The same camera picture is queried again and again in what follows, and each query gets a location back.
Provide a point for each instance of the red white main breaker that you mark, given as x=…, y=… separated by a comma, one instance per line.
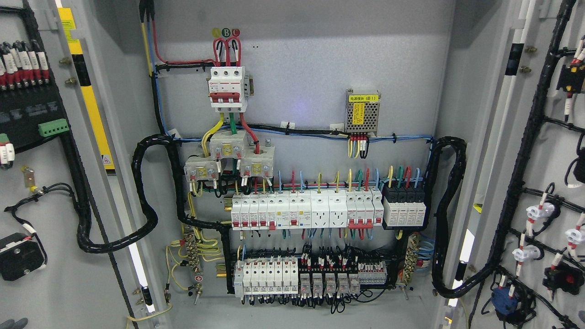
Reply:
x=229, y=88

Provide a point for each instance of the white breaker and socket row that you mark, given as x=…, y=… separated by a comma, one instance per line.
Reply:
x=310, y=209

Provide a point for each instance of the grey current transformer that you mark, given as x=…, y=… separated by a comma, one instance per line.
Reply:
x=225, y=145
x=258, y=165
x=199, y=169

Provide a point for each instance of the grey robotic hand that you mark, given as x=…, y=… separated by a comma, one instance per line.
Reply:
x=12, y=324

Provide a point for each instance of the lower relay and terminal row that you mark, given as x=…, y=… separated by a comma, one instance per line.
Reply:
x=305, y=280

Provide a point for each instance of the metal mesh power supply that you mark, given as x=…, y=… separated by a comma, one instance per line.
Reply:
x=362, y=111

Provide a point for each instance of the grey current transformer left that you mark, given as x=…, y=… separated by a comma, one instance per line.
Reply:
x=199, y=169

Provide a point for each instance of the grey current transformer middle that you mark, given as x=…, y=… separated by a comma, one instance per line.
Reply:
x=225, y=145

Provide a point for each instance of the black digital power meter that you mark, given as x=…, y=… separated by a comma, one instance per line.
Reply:
x=32, y=116

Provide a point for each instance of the black rotary selector switch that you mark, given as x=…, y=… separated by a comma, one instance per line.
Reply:
x=19, y=255

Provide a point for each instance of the grey current transformer right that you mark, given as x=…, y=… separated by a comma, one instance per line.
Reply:
x=258, y=165

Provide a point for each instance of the brass ground terminal bar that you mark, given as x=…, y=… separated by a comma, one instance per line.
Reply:
x=192, y=253

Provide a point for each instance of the black surge protector block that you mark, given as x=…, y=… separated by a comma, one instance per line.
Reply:
x=404, y=207

